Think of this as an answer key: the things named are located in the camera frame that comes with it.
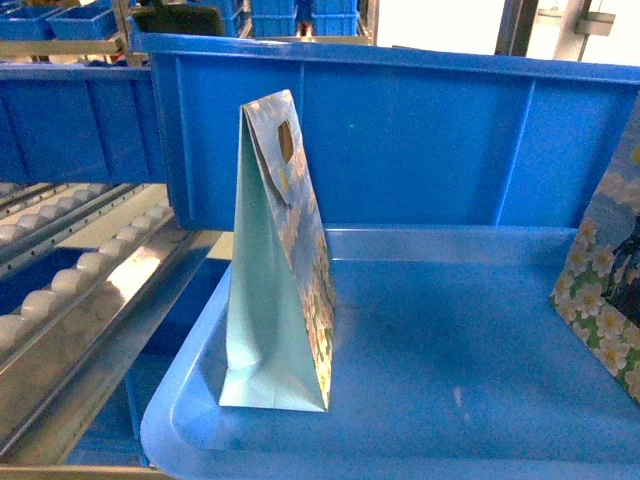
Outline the flower pattern gift bag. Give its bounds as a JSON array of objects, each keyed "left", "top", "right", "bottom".
[{"left": 219, "top": 90, "right": 336, "bottom": 412}]

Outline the large blue plastic bin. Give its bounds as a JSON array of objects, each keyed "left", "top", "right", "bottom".
[{"left": 132, "top": 33, "right": 639, "bottom": 231}]

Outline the light blue plastic tray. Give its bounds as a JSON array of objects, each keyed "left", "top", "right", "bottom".
[{"left": 141, "top": 226, "right": 639, "bottom": 479}]

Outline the blue bin at left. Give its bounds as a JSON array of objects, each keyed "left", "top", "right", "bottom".
[{"left": 1, "top": 63, "right": 165, "bottom": 184}]

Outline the white roller conveyor rail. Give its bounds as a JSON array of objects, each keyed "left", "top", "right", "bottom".
[{"left": 1, "top": 199, "right": 172, "bottom": 357}]

